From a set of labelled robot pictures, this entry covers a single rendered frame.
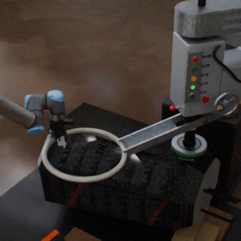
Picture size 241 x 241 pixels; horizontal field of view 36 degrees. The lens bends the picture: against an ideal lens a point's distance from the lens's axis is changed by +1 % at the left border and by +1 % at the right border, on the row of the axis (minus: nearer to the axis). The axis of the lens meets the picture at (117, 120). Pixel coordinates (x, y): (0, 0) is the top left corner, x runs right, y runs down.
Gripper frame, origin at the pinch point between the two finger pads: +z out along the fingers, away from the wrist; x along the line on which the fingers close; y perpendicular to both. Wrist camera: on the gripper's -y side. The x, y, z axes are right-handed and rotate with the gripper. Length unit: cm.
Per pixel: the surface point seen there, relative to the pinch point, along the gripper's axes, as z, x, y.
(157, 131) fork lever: -13, 43, -40
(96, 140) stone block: 4.7, 6.1, -22.5
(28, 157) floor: 87, -101, -30
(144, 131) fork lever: -13, 37, -34
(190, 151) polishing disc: -4, 61, -49
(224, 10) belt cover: -88, 65, -51
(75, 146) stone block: 11.4, -5.1, -13.6
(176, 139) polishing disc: -4, 48, -53
